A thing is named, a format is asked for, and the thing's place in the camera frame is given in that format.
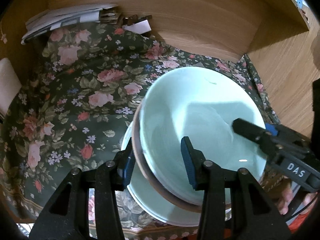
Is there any pink mug with handle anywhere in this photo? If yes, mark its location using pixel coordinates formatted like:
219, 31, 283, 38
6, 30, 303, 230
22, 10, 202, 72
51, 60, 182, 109
0, 58, 22, 116

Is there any mint green plate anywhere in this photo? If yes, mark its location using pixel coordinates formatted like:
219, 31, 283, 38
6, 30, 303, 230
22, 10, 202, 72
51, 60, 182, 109
120, 122, 233, 228

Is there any wooden shelf board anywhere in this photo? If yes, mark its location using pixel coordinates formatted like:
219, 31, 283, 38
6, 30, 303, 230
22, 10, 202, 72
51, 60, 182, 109
237, 0, 317, 33

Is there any person's right hand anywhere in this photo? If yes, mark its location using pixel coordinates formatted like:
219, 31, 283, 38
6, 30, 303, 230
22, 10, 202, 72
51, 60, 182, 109
276, 182, 318, 215

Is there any pink bowl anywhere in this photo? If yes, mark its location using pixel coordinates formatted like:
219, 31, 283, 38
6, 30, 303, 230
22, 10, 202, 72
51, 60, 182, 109
131, 102, 202, 213

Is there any stack of papers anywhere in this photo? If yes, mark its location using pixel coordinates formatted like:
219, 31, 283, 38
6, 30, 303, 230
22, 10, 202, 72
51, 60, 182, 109
21, 3, 121, 45

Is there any mint green bowl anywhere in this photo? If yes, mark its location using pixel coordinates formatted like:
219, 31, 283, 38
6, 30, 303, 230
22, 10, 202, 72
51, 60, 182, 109
139, 67, 266, 205

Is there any floral dark green cloth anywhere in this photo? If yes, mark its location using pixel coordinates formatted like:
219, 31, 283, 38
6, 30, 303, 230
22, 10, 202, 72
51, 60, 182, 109
1, 24, 279, 220

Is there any white small box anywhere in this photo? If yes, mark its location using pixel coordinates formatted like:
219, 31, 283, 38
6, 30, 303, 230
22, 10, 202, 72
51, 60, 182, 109
123, 20, 151, 35

